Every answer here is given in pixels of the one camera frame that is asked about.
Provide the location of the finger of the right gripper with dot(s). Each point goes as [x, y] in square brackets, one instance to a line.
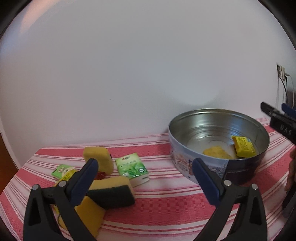
[288, 111]
[269, 110]

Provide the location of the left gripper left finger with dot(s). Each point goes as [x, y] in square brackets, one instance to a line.
[39, 222]

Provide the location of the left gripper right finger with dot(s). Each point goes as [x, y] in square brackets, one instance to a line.
[250, 220]

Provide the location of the yellow snack packet front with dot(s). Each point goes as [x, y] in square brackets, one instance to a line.
[244, 147]

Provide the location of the yellow snack packet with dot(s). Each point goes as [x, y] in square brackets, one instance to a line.
[244, 147]
[67, 176]

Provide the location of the plain yellow sponge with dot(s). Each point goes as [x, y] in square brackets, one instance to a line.
[217, 152]

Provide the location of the yellow green scrub sponge front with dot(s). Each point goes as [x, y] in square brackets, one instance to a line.
[91, 215]

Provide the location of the yellow green scrub sponge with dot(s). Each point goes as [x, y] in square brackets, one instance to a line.
[114, 192]
[91, 215]

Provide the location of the red snack packet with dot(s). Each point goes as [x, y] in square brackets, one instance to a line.
[100, 176]

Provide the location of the green tea tissue pack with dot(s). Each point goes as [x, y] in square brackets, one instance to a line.
[132, 167]

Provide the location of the right hand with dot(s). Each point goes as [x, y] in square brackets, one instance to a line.
[291, 171]

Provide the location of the round metal cookie tin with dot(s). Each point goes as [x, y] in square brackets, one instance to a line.
[194, 131]

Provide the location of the wall power socket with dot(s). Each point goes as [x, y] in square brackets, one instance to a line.
[280, 71]

